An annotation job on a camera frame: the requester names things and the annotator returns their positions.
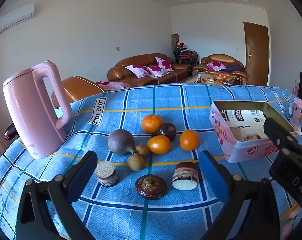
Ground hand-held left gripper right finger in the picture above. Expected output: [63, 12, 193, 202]
[198, 151, 282, 240]

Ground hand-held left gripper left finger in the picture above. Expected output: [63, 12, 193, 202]
[16, 151, 98, 240]

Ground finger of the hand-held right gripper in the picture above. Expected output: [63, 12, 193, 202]
[263, 117, 302, 155]

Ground layered round cake roll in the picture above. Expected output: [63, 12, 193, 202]
[172, 162, 199, 190]
[95, 162, 119, 188]

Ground pink printed tin box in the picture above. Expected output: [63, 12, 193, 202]
[209, 100, 297, 164]

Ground smooth orange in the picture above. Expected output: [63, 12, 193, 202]
[179, 129, 200, 151]
[147, 135, 171, 155]

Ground large purple stemmed fruit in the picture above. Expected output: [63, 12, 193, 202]
[108, 129, 139, 156]

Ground small brown kiwi fruit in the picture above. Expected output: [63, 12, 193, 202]
[127, 154, 145, 172]

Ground person's right hand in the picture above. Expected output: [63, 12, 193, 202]
[282, 202, 300, 240]

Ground pink cartoon mug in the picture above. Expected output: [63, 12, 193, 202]
[289, 98, 302, 136]

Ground dark brown passion fruit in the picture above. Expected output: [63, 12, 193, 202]
[158, 122, 177, 142]

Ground small brown longan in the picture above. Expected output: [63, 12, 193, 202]
[135, 144, 150, 159]

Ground purple blanket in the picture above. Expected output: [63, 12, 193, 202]
[225, 64, 245, 73]

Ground orange with dimpled skin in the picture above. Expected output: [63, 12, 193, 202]
[141, 114, 163, 134]

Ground heap of small oranges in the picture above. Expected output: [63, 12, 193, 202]
[200, 72, 235, 83]

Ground pink electric kettle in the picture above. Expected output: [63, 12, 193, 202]
[2, 60, 72, 159]

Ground brown wooden door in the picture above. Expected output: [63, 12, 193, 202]
[243, 22, 270, 85]

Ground brown leather armchair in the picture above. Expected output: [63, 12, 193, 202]
[51, 76, 105, 108]

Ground blue plaid tablecloth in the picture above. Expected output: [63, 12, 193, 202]
[0, 82, 302, 240]

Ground pink floral pillow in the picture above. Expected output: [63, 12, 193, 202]
[146, 65, 169, 78]
[125, 65, 151, 78]
[155, 57, 173, 71]
[206, 61, 227, 71]

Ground short brown leather sofa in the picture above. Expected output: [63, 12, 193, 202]
[192, 54, 248, 85]

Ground wooden coffee table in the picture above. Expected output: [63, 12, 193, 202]
[185, 72, 242, 85]

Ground stacked dark chairs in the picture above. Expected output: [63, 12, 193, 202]
[173, 47, 199, 65]

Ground long brown leather sofa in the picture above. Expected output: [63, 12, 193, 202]
[107, 53, 193, 87]

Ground tall patterned floor vase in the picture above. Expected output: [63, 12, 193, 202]
[171, 34, 179, 64]

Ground white wall air conditioner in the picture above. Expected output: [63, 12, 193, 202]
[0, 2, 36, 34]

